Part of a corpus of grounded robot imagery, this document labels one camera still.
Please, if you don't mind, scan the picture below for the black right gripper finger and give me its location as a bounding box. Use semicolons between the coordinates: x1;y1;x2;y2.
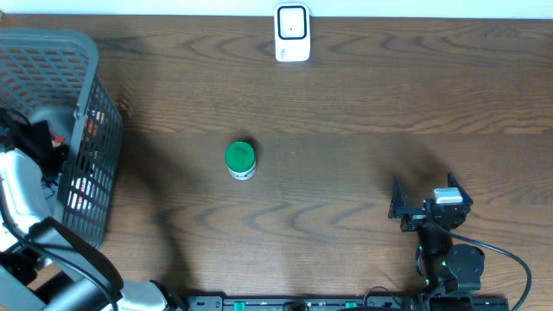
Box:
448;172;473;203
388;176;406;219

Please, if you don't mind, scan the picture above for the green lid white jar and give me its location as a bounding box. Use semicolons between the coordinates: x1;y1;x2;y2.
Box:
225;141;257;181

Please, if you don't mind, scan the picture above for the red Top chocolate bar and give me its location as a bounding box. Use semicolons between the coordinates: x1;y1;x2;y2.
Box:
52;134;65;148

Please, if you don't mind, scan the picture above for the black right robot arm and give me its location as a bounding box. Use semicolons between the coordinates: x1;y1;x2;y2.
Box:
388;173;485;310

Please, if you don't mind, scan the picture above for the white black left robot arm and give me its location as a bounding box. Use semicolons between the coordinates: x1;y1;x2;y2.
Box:
1;108;189;310

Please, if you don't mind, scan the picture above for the white barcode scanner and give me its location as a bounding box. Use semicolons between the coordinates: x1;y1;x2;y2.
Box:
274;3;311;62

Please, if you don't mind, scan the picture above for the grey plastic shopping basket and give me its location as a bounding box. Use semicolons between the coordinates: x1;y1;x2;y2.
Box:
1;29;124;248

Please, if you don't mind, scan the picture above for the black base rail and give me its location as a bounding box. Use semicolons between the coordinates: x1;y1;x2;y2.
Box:
186;295;509;311

